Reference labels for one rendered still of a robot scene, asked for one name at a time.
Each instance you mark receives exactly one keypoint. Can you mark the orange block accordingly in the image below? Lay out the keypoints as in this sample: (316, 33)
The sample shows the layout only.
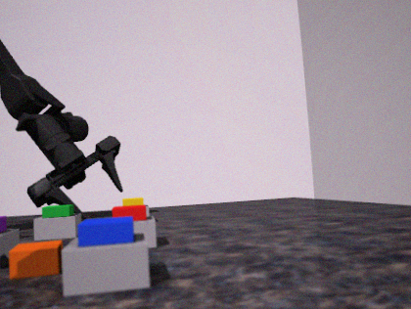
(35, 260)

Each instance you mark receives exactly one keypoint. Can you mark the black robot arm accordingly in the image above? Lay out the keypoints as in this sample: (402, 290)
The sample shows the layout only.
(25, 98)

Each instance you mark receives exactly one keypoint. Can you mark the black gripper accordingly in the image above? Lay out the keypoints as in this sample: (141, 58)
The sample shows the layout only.
(66, 158)

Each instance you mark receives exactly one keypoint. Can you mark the green button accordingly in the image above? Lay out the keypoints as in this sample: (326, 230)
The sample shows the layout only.
(57, 222)

